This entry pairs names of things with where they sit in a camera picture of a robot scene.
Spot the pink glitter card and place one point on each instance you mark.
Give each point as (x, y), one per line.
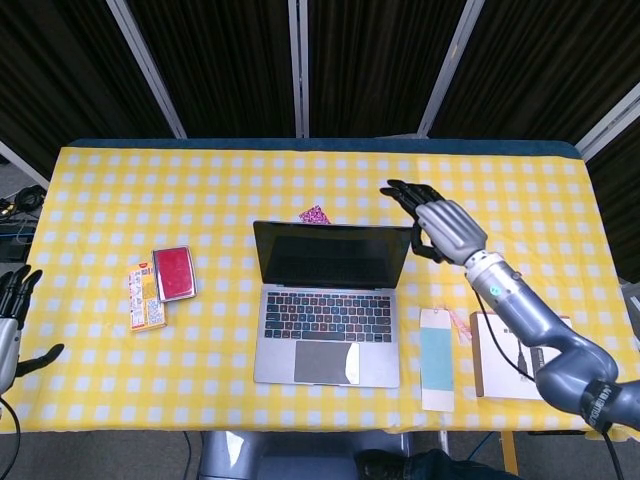
(316, 216)

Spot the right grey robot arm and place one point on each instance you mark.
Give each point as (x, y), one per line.
(550, 345)

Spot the grey laptop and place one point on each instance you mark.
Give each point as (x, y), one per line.
(327, 305)

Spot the white beige box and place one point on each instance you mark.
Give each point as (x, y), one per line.
(500, 355)

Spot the black shoe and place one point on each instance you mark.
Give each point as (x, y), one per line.
(380, 465)

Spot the yellow white checkered tablecloth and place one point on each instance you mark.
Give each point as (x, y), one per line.
(310, 300)

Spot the blue denim trouser leg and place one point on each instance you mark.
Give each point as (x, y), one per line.
(450, 465)

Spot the red metal card case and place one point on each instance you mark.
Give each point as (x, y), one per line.
(174, 275)

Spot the yellow printed snack box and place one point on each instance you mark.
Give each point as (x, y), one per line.
(145, 305)

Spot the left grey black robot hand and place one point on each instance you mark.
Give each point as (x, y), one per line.
(11, 320)

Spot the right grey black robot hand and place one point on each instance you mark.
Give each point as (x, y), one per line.
(447, 227)

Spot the white framed dark partition screen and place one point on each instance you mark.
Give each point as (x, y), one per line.
(320, 65)

